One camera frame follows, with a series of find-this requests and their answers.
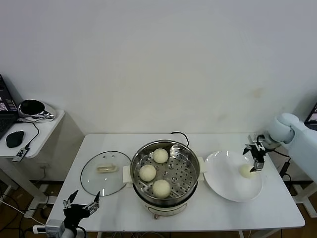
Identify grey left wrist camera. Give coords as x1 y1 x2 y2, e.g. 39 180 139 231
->
45 218 65 235

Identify white electric cooker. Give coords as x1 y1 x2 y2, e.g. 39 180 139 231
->
123 158 208 220

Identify stainless steel steamer basket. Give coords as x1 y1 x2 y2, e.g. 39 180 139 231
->
130 140 201 200

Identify black floor cables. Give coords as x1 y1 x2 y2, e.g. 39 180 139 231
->
0 193 50 238

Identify white round plate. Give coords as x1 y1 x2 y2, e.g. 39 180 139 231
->
203 150 263 202

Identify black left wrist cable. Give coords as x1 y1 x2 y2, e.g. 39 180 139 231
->
74 224 87 238

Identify black computer mouse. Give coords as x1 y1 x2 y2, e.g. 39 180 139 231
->
5 130 25 149

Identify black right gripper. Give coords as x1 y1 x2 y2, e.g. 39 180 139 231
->
243 143 267 174

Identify white camera cable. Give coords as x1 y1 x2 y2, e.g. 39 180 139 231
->
0 199 47 233

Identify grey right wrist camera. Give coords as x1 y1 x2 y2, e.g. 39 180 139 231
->
248 133 265 149

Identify black open laptop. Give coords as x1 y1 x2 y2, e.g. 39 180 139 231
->
304 103 317 131
0 73 20 139

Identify black cooker power cable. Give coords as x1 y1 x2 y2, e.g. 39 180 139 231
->
170 132 190 147

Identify white side table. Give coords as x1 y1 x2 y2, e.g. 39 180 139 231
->
261 115 317 219
0 109 85 206

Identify grey USB hub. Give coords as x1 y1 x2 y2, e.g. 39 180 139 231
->
12 146 31 163

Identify shiny chrome headset device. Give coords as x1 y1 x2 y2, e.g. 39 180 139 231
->
18 99 55 121

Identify black cable with adapter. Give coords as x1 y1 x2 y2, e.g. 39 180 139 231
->
279 155 298 183

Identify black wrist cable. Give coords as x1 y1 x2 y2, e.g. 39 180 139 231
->
74 224 87 238
266 146 290 158

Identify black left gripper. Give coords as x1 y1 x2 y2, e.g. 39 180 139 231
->
63 189 101 226

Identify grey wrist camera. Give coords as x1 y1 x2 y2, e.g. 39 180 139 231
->
45 218 65 235
248 133 265 149

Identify white steamed baozi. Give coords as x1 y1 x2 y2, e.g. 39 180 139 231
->
239 164 256 179
139 164 157 182
152 180 171 199
153 148 169 164

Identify black USB hub cable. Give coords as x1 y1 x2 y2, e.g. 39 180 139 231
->
16 118 40 149

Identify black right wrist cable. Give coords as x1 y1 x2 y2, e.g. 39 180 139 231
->
266 146 290 158

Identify round glass pot lid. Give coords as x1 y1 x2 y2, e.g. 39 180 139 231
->
80 151 132 197

